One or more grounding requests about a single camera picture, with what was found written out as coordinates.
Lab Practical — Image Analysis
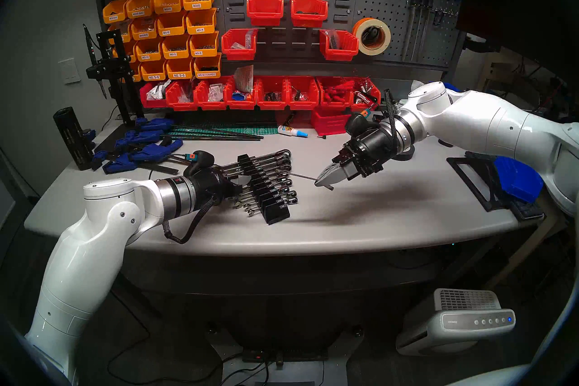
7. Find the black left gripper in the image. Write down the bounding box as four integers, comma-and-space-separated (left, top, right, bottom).
192, 166, 253, 208

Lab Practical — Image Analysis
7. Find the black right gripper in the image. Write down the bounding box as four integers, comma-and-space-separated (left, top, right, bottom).
314, 113, 403, 189

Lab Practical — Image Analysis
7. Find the black wrench holder case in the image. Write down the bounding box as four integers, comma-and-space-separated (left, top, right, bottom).
237, 154, 291, 225

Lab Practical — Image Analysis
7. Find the medium chrome ratchet wrench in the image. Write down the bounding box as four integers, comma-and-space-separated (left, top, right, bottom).
235, 177, 292, 198
233, 184, 291, 202
240, 170, 291, 189

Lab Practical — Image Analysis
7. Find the large chrome ratchet wrench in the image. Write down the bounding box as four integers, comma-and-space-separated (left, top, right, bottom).
231, 160, 291, 180
226, 154, 292, 177

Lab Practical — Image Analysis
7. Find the small chrome ratchet wrench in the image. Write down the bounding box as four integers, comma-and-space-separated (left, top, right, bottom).
233, 190, 297, 207
243, 197, 299, 216
239, 193, 298, 211

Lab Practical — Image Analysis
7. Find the largest chrome ratchet wrench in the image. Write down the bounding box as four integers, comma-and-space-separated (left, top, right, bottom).
224, 149, 292, 173

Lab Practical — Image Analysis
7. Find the red stacking parts bin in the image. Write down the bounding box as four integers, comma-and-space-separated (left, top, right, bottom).
165, 80, 199, 111
286, 75, 320, 111
311, 107, 353, 136
195, 78, 229, 111
256, 75, 290, 111
139, 81, 170, 107
225, 77, 258, 111
317, 75, 352, 110
351, 77, 382, 112

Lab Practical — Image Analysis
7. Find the green cutting mat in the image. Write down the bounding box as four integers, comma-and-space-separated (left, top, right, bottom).
170, 124, 280, 138

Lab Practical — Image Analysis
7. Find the black steel clamp bar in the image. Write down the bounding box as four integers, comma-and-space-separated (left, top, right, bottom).
136, 162, 180, 176
165, 154, 199, 168

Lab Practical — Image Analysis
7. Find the large blue trigger clamp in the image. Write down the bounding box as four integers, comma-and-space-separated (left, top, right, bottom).
93, 139, 184, 175

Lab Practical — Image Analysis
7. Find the blue bar clamp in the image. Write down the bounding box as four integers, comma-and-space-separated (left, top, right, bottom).
135, 117, 176, 133
114, 130, 166, 151

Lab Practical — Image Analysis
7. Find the bagged user manual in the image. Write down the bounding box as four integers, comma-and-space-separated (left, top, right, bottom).
234, 65, 255, 94

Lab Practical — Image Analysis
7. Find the yellow bin labelled HEX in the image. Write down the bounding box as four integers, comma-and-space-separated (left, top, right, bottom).
195, 54, 222, 79

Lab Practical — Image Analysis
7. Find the white plastic bag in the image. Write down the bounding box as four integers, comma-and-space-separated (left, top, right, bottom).
147, 80, 171, 101

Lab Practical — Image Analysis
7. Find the yellow bin labelled M2.5-5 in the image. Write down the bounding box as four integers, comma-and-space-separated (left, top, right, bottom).
165, 57, 194, 79

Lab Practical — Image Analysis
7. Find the black angled stand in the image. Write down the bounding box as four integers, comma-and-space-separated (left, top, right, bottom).
447, 150, 512, 211

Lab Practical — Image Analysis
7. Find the yellow bin labelled M2.5-6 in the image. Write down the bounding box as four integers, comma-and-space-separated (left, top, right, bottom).
139, 59, 168, 82

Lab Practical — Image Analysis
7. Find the yellow bin labelled M3-6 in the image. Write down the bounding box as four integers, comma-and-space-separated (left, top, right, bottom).
189, 31, 220, 58

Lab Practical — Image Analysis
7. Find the cream masking tape roll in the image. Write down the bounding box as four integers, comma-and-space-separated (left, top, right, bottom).
353, 17, 392, 57

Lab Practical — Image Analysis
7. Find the yellow bin labelled M3-8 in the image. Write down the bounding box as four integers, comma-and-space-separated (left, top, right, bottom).
161, 35, 192, 60

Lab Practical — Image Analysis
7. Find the yellow bin labelled M3-12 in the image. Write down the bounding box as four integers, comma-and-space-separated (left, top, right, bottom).
135, 39, 164, 62

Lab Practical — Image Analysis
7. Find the yellow bin labelled M3-4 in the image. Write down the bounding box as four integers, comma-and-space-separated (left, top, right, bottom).
185, 8, 218, 35

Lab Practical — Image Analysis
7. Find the black soldering tool stand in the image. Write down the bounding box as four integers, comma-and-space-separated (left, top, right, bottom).
86, 29, 143, 126

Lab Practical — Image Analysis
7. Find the black power strip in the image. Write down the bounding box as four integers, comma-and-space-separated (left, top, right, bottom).
242, 347, 328, 363

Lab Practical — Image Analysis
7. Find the black ribbed cylinder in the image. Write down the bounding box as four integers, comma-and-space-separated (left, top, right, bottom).
53, 107, 95, 171

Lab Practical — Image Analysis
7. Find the yellow bin labelled M4-6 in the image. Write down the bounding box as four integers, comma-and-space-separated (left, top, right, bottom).
156, 12, 188, 37

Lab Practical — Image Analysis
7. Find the yellow bin labelled M4X4X6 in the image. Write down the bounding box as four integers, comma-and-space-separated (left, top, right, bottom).
131, 17, 160, 41

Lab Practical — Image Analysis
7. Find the white air purifier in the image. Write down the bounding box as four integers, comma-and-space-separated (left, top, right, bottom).
396, 288, 516, 356

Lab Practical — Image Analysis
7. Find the black soldering pen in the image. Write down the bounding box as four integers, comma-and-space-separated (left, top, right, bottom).
83, 23, 109, 101

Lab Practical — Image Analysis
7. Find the red wall-hung parts bin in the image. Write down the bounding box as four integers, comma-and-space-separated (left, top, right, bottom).
221, 28, 258, 61
319, 29, 359, 61
290, 0, 329, 28
247, 0, 285, 27

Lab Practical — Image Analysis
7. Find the white wall switch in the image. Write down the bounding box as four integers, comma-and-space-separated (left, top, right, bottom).
59, 57, 82, 85

